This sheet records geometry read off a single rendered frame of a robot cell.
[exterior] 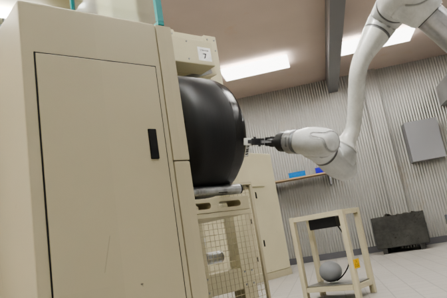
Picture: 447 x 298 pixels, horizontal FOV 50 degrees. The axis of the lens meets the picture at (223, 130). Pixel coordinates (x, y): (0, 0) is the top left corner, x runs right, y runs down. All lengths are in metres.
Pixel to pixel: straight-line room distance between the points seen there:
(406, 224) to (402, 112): 2.44
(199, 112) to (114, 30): 0.81
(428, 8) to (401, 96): 8.84
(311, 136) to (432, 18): 0.54
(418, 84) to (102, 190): 9.82
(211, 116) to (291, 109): 8.46
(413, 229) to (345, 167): 7.51
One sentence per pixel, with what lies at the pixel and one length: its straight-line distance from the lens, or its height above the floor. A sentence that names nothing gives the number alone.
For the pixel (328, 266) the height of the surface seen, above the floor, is 0.29.
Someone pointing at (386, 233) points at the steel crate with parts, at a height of 0.36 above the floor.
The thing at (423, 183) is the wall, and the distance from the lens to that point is 10.29.
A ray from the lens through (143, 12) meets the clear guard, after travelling 1.41.
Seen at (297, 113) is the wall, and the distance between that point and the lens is 10.36.
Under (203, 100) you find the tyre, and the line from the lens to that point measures 1.99.
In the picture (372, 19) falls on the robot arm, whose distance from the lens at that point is 1.86.
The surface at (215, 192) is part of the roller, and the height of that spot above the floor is 0.89.
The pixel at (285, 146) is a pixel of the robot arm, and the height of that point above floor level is 0.98.
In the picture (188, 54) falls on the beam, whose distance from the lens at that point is 2.62.
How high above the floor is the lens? 0.69
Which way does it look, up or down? 13 degrees up
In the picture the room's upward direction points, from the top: 9 degrees counter-clockwise
